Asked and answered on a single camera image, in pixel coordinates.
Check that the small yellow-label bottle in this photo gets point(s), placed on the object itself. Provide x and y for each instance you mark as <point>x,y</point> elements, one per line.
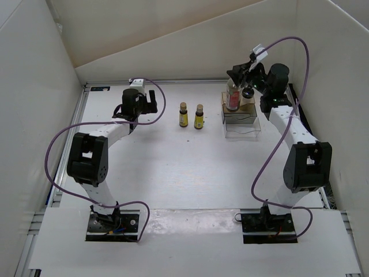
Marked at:
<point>199,117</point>
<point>183,115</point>

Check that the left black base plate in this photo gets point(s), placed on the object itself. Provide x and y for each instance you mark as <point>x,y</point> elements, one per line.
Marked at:
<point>124,229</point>

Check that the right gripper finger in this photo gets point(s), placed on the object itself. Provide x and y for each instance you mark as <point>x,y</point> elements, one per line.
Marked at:
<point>244,67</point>
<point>237,77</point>

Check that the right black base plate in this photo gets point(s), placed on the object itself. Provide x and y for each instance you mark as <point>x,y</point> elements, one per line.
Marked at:
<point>265,228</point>

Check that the left small yellow-label bottle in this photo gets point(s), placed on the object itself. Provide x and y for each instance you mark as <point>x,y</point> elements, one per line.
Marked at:
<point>183,115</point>

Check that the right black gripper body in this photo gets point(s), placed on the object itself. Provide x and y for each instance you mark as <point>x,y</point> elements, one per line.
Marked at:
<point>256,79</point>

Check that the white powder jar black cap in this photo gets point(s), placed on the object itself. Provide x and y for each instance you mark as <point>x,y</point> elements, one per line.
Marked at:
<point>247,96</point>

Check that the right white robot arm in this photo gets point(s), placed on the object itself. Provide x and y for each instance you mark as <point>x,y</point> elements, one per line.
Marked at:
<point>308,164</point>

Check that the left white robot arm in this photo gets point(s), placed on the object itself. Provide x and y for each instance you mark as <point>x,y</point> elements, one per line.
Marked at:
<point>88,158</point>

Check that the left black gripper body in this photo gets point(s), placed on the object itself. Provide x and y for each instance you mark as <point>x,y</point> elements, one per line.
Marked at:
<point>142,101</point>

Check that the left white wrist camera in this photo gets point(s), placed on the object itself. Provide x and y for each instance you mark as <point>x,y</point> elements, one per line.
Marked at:
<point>138,84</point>

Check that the tiered clear condiment rack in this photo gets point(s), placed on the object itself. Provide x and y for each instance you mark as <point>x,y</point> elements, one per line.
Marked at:
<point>243,123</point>

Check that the tall clear chili bottle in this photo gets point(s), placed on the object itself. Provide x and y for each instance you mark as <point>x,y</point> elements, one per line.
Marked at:
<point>232,99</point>

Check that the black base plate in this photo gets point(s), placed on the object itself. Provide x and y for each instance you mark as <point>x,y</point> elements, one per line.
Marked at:
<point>124,229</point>
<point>265,228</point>

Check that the right small yellow-label bottle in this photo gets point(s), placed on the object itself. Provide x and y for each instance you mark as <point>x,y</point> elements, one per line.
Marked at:
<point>199,117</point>

